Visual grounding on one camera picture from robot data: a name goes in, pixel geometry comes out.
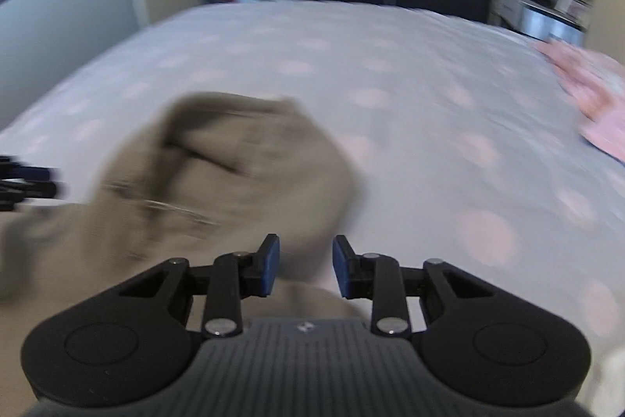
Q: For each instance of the bed with pink-dotted sheet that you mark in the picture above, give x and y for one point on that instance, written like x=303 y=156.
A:
x=390 y=129

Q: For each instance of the beige padded headboard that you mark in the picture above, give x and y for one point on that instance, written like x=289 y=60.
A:
x=610 y=6

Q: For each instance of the white side table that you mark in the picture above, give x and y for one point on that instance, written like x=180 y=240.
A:
x=537 y=19

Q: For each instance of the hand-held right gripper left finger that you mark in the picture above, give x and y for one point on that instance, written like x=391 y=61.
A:
x=271 y=263

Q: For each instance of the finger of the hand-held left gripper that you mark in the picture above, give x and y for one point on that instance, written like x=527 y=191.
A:
x=34 y=171
x=44 y=191

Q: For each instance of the beige fleece jacket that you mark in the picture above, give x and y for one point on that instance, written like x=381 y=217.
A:
x=219 y=163

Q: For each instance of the light pink cloth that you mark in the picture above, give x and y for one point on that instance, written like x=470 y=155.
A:
x=608 y=136

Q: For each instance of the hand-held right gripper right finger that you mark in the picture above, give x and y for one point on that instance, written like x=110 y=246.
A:
x=341 y=265

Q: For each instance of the pink spotted garment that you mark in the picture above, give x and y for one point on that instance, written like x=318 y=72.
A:
x=581 y=75

